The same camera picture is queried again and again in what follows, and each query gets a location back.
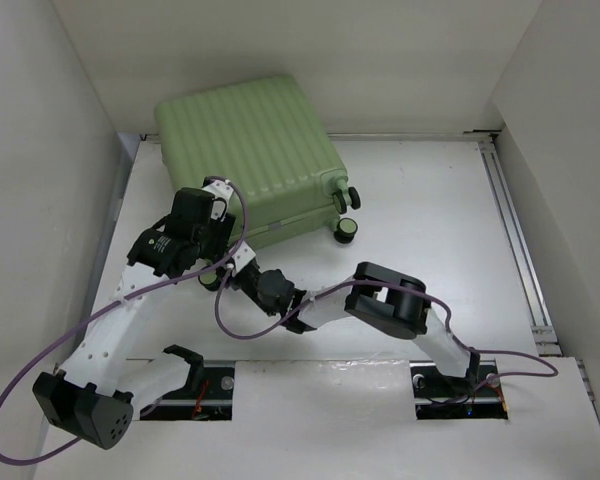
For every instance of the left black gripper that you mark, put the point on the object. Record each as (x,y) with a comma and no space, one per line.
(221,237)

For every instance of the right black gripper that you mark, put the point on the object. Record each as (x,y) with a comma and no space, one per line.
(235,278)

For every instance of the green suitcase blue lining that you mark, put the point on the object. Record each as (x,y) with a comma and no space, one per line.
(267,138)

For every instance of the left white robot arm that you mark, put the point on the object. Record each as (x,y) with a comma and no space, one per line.
(90,395)

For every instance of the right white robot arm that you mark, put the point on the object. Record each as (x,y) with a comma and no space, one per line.
(390,302)

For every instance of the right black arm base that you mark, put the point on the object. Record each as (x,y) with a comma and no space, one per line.
(437,397)

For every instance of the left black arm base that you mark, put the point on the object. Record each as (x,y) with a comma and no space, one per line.
(212,401)

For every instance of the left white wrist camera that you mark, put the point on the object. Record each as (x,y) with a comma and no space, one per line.
(222,193)

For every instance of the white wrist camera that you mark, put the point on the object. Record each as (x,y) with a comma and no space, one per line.
(222,193)
(242,257)

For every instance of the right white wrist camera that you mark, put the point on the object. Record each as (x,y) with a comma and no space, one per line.
(242,257)

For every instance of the aluminium table edge rail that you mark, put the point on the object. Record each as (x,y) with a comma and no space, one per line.
(541,324)

